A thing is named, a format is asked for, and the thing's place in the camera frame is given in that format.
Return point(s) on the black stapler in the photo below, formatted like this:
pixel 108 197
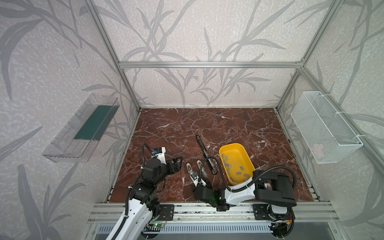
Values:
pixel 211 165

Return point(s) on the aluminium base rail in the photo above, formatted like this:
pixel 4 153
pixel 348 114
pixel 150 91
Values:
pixel 203 213

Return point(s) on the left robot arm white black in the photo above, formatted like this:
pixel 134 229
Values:
pixel 141 204

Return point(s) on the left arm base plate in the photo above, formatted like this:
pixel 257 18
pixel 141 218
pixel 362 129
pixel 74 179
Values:
pixel 166 212

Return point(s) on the white wire mesh basket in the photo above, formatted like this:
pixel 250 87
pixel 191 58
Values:
pixel 327 134

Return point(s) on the clear plastic wall bin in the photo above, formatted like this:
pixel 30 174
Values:
pixel 79 138

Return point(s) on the yellow plastic tray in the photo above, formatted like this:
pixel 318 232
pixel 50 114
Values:
pixel 237 163

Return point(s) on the aluminium frame crossbar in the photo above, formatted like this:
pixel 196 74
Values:
pixel 237 65

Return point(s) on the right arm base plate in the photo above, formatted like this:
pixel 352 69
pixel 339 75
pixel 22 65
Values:
pixel 272 213

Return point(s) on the white mini stapler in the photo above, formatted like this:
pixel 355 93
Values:
pixel 203 171
pixel 191 172

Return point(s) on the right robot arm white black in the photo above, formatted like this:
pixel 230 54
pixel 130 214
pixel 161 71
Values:
pixel 270 187

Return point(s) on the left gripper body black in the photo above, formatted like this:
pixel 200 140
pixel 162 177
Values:
pixel 173 165

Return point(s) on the green circuit board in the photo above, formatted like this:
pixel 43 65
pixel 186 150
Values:
pixel 154 227

